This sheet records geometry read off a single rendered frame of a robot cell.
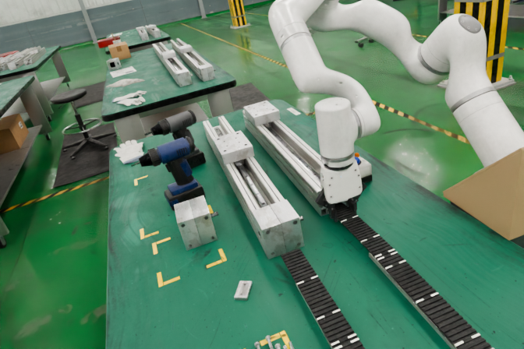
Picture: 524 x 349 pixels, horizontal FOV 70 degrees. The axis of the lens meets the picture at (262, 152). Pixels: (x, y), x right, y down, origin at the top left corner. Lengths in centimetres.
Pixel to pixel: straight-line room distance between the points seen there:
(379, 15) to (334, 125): 41
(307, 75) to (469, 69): 45
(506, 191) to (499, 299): 23
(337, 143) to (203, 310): 49
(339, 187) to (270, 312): 35
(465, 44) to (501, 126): 23
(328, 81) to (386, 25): 29
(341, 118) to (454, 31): 42
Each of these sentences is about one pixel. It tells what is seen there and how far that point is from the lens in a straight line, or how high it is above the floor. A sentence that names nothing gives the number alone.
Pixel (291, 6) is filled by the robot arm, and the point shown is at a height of 133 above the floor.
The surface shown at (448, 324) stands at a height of 81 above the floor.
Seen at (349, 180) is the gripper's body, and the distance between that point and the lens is 98.
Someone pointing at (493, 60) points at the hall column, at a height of 27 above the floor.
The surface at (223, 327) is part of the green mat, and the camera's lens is 88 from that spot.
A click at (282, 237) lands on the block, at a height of 83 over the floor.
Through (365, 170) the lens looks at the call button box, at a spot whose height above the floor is 82.
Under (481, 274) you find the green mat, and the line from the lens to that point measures 95.
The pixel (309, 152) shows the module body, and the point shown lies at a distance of 125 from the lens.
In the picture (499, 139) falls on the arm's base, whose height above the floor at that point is 95.
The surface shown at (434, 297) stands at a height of 81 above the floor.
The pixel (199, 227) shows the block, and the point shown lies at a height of 84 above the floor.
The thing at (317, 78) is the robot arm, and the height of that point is 117.
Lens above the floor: 144
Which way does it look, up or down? 26 degrees down
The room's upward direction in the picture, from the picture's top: 11 degrees counter-clockwise
